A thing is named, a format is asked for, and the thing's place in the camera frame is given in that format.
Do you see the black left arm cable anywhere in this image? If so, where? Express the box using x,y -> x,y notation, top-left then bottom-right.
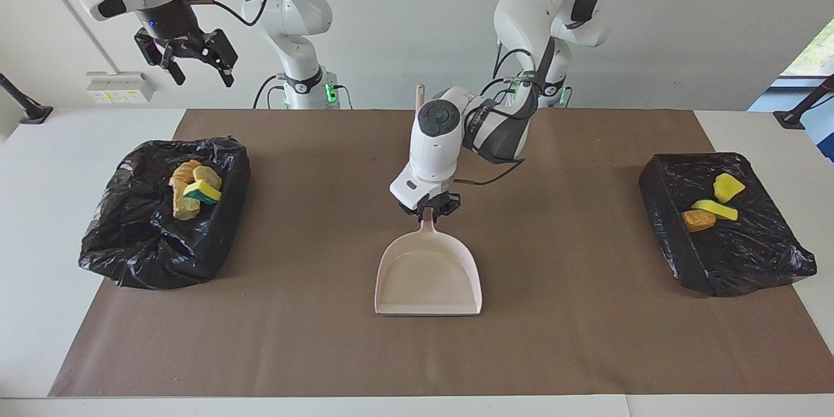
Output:
453,46 -> 554,186

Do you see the thin yellow sponge wedge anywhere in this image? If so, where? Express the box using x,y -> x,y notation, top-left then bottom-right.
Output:
182,180 -> 223,205

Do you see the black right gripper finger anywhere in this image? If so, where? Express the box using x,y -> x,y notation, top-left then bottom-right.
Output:
135,31 -> 186,86
199,29 -> 237,88

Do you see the black clamp stand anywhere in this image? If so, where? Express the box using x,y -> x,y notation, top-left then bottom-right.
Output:
0,73 -> 54,125
773,74 -> 834,130

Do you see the white wall socket box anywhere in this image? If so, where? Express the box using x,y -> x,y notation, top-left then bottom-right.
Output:
86,71 -> 155,104

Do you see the beige plastic dustpan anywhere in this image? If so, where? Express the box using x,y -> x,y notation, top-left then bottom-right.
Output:
374,207 -> 483,317

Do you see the crumpled black bag lined bin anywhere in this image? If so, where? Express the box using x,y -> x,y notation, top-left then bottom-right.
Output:
78,137 -> 252,291

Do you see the flat black bag lined bin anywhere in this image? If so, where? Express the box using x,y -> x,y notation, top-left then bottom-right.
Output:
639,152 -> 818,298

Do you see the small pale trash lump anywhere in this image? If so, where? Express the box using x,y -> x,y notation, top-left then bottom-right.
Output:
193,165 -> 222,193

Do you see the large pale trash lump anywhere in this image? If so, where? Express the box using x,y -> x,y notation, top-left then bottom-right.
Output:
173,182 -> 201,221

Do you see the orange white ridged trash piece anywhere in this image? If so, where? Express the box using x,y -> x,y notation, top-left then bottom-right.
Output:
169,160 -> 203,186

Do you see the blue panel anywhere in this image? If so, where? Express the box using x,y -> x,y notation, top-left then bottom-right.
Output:
805,94 -> 834,164

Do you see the brown paper table mat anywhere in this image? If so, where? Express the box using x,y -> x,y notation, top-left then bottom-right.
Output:
49,109 -> 834,398

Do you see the window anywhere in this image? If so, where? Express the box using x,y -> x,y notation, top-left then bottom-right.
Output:
780,18 -> 834,78

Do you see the plain yellow sponge chunk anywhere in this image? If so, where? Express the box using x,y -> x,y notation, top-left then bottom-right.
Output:
713,173 -> 746,204

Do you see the green topped yellow sponge chunk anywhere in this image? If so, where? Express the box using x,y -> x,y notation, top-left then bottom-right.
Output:
691,199 -> 740,222

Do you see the brown cork trash piece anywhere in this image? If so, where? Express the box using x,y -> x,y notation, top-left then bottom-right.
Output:
682,209 -> 717,233

